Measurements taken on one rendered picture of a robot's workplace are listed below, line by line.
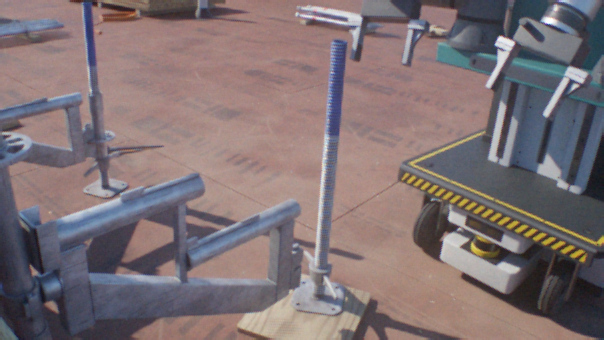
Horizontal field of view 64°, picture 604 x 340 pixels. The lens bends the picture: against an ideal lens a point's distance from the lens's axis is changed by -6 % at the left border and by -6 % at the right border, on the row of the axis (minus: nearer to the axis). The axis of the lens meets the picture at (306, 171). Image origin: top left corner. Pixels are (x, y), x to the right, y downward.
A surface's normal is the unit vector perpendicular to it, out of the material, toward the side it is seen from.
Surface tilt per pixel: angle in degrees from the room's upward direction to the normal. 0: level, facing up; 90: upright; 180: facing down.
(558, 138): 90
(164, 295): 90
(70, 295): 90
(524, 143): 90
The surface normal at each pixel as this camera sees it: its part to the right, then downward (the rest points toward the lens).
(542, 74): -0.73, 0.25
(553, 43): -0.71, -0.16
